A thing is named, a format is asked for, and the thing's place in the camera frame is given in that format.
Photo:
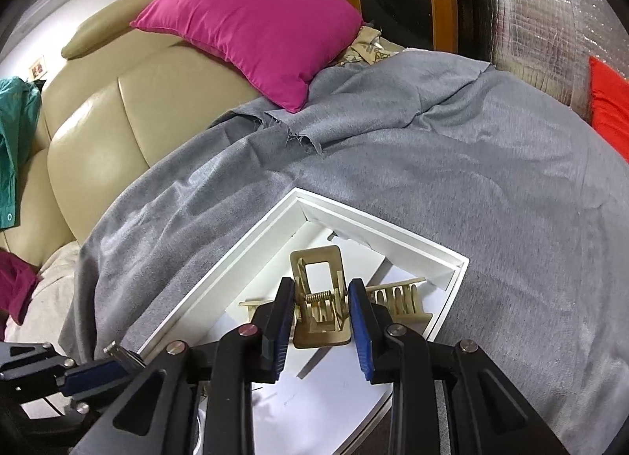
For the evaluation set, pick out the white box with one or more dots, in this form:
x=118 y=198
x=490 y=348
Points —
x=236 y=268

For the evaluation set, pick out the cream hair claw clip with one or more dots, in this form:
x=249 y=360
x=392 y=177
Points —
x=314 y=254

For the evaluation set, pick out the teal garment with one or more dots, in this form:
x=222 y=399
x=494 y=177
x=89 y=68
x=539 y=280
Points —
x=14 y=140

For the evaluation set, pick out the grey blanket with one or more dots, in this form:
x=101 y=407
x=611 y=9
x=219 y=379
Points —
x=442 y=165

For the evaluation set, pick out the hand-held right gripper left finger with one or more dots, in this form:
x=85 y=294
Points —
x=280 y=337

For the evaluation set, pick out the silver insulation sheet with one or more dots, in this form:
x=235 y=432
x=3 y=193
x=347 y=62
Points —
x=530 y=18

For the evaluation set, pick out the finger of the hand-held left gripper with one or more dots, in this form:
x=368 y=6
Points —
x=81 y=407
x=93 y=376

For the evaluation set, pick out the beige leather sofa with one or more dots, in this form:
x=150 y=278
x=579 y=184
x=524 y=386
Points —
x=123 y=140

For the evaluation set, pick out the cream cloth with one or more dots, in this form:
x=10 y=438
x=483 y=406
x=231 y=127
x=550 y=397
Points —
x=54 y=288

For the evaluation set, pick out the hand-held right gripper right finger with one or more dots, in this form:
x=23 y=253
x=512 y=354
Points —
x=362 y=337

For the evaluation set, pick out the patterned beige cloth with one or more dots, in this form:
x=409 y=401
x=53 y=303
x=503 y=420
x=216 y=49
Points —
x=368 y=50

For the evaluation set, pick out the red pillow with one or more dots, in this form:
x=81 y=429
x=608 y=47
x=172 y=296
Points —
x=612 y=106

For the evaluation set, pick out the magenta pillow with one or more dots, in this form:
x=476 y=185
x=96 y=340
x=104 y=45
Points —
x=255 y=27

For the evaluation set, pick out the small wall picture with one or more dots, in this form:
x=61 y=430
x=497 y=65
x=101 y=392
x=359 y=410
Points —
x=38 y=68

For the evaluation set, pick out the magenta cloth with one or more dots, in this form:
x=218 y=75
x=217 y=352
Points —
x=17 y=288

